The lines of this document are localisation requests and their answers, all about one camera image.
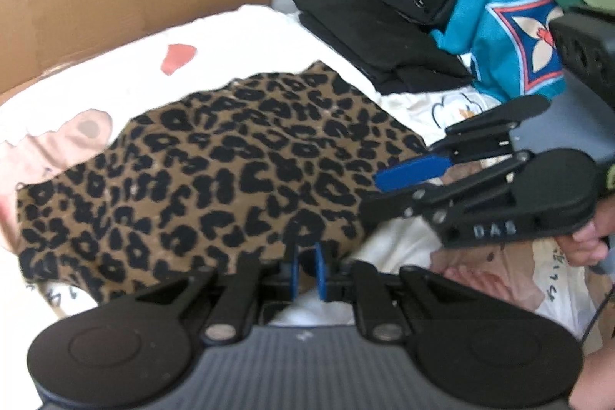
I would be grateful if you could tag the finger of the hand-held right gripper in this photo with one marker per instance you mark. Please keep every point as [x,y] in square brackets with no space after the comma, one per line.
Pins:
[394,208]
[413,172]

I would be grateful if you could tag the folded black clothes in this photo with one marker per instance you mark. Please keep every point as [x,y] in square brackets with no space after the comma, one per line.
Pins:
[374,40]

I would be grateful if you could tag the leopard print skirt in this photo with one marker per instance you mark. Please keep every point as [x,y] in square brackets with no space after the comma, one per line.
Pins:
[216,160]

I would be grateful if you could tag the person's right hand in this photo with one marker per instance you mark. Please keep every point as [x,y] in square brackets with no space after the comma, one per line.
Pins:
[581,244]

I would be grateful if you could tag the teal printed garment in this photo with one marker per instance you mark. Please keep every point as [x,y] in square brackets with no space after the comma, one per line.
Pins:
[495,35]

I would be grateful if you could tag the cream bear print blanket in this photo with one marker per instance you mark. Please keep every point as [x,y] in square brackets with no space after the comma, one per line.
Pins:
[120,69]

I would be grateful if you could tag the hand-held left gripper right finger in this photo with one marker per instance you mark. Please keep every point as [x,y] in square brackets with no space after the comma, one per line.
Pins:
[321,273]

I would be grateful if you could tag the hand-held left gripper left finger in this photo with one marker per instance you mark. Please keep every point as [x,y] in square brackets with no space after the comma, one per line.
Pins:
[290,275]

